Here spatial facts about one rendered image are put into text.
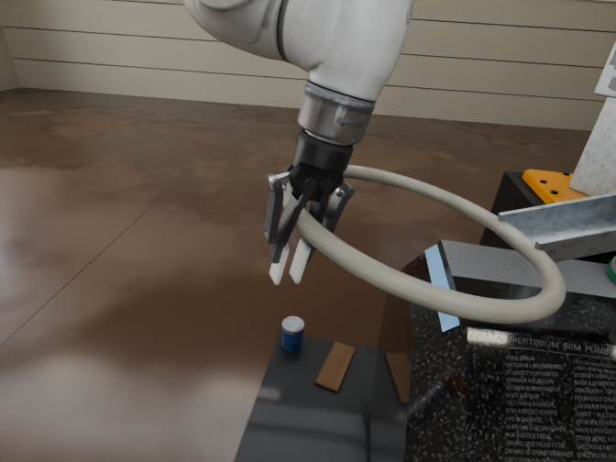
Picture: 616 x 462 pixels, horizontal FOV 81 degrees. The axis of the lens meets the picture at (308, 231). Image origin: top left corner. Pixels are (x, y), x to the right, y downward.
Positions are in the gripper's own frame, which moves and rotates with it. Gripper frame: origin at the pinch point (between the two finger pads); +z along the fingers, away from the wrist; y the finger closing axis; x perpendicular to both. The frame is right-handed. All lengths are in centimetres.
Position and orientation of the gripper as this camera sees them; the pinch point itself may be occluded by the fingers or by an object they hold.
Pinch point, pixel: (289, 261)
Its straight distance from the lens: 56.8
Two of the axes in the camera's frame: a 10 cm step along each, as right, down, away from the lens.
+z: -2.7, 8.5, 4.5
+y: 8.7, 0.3, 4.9
